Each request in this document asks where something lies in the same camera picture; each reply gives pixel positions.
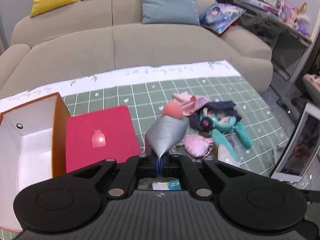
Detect orange white open box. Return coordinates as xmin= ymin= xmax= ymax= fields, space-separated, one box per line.
xmin=1 ymin=93 xmax=71 ymax=232

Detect teal haired plush doll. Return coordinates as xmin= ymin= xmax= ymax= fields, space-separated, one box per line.
xmin=188 ymin=101 xmax=253 ymax=158

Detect red box lid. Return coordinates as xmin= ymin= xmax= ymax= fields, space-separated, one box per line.
xmin=66 ymin=106 xmax=140 ymax=172

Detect beige sofa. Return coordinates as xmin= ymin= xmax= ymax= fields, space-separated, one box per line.
xmin=1 ymin=0 xmax=273 ymax=98

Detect silver grey pouch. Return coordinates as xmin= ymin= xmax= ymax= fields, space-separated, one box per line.
xmin=145 ymin=115 xmax=188 ymax=159

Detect pink cloth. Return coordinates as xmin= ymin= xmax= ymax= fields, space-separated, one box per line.
xmin=173 ymin=92 xmax=210 ymax=116

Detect green checked tablecloth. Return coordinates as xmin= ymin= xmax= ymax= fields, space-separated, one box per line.
xmin=0 ymin=60 xmax=304 ymax=240

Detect dark navy cloth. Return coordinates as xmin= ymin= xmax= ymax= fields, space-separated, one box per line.
xmin=188 ymin=101 xmax=242 ymax=133

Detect coral foam ball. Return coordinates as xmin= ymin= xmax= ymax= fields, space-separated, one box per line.
xmin=162 ymin=101 xmax=183 ymax=119

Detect blue anime print cushion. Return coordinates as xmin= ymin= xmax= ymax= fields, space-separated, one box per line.
xmin=199 ymin=3 xmax=246 ymax=35

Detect light blue cushion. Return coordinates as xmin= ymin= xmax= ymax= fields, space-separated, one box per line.
xmin=142 ymin=0 xmax=200 ymax=25

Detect cluttered side shelf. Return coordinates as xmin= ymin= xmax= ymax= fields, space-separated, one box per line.
xmin=211 ymin=0 xmax=315 ymax=81

